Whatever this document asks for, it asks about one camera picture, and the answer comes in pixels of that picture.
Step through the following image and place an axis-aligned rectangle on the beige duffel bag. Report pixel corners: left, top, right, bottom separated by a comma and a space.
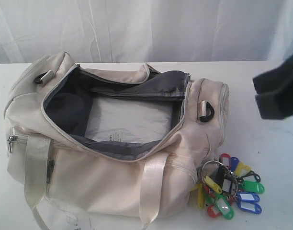
3, 52, 229, 230

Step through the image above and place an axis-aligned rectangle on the white backdrop curtain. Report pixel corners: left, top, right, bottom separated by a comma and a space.
0, 0, 293, 63

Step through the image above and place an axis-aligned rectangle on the colourful key tag bunch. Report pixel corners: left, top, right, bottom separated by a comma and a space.
190, 153, 265, 220

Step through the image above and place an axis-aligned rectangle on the white plastic pouch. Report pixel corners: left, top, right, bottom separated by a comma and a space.
85, 96, 172, 144

